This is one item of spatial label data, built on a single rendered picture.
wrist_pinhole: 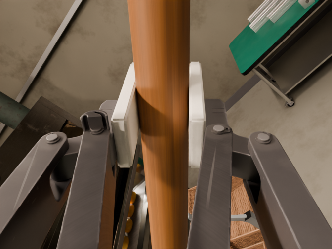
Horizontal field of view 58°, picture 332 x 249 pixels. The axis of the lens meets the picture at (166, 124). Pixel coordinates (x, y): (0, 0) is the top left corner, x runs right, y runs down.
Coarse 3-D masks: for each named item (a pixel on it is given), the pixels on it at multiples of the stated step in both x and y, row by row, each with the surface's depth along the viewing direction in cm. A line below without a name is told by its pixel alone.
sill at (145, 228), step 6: (144, 198) 205; (144, 204) 199; (144, 210) 194; (144, 216) 189; (144, 222) 185; (144, 228) 180; (144, 234) 177; (138, 240) 178; (144, 240) 174; (138, 246) 174; (144, 246) 171
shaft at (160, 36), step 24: (144, 0) 13; (168, 0) 13; (144, 24) 14; (168, 24) 14; (144, 48) 14; (168, 48) 14; (144, 72) 15; (168, 72) 15; (144, 96) 16; (168, 96) 16; (144, 120) 17; (168, 120) 16; (144, 144) 18; (168, 144) 17; (144, 168) 20; (168, 168) 18; (168, 192) 20; (168, 216) 21; (168, 240) 22
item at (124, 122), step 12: (132, 72) 18; (132, 84) 17; (120, 96) 16; (132, 96) 16; (120, 108) 15; (132, 108) 16; (120, 120) 14; (132, 120) 16; (120, 132) 14; (132, 132) 16; (120, 144) 14; (132, 144) 16; (120, 156) 15; (132, 156) 16
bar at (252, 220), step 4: (248, 212) 151; (252, 212) 152; (188, 216) 152; (232, 216) 151; (236, 216) 151; (240, 216) 151; (244, 216) 150; (248, 216) 149; (252, 216) 149; (188, 220) 151; (232, 220) 152; (236, 220) 152; (240, 220) 151; (244, 220) 151; (248, 220) 150; (252, 220) 149; (256, 220) 149; (188, 224) 149; (252, 224) 151; (256, 224) 151; (188, 228) 147; (188, 232) 145; (188, 236) 143
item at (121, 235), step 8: (136, 152) 199; (136, 160) 193; (128, 168) 196; (120, 184) 197; (120, 192) 187; (128, 192) 170; (120, 200) 177; (128, 200) 165; (120, 208) 168; (128, 208) 161; (120, 232) 148; (120, 240) 144; (120, 248) 141
